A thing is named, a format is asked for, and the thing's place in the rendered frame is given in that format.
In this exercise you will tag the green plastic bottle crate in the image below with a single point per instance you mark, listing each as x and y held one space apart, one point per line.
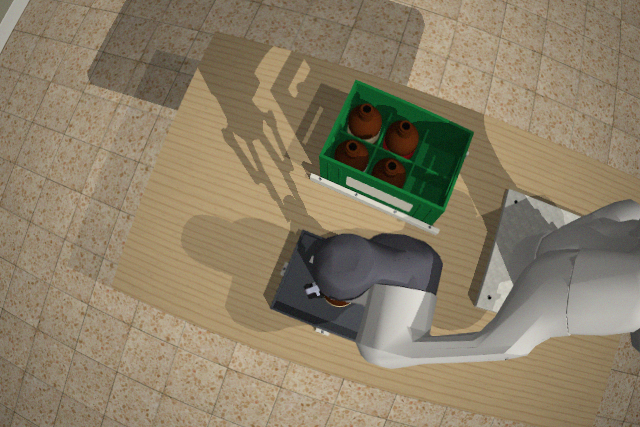
442 147

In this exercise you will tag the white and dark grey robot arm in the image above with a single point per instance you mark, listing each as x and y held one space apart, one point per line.
577 290

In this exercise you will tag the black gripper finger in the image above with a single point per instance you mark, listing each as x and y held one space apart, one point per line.
313 290

